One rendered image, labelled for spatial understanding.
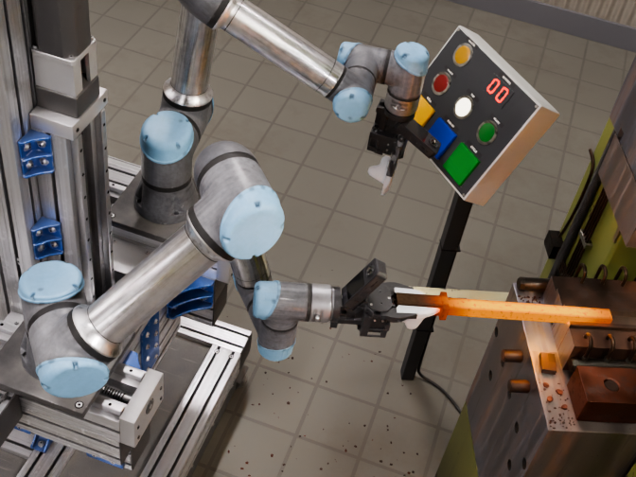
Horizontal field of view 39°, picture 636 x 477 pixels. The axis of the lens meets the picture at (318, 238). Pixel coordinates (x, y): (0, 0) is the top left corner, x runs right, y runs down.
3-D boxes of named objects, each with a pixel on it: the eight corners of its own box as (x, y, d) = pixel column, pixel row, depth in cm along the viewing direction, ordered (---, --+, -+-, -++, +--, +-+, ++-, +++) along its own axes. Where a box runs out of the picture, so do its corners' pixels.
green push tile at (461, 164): (458, 185, 208) (478, 161, 205) (441, 166, 212) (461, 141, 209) (463, 187, 209) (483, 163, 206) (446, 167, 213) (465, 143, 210)
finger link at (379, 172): (362, 188, 209) (375, 150, 208) (387, 196, 208) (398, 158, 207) (361, 189, 206) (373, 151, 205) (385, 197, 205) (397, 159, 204)
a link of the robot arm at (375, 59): (335, 60, 186) (386, 70, 185) (344, 32, 194) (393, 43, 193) (329, 90, 191) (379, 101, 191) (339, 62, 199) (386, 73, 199)
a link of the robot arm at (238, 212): (61, 352, 171) (273, 171, 159) (78, 415, 162) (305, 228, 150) (11, 332, 162) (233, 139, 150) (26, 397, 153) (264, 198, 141)
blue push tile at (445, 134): (436, 159, 214) (455, 134, 211) (420, 140, 218) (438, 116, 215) (440, 161, 215) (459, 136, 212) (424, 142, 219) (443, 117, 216)
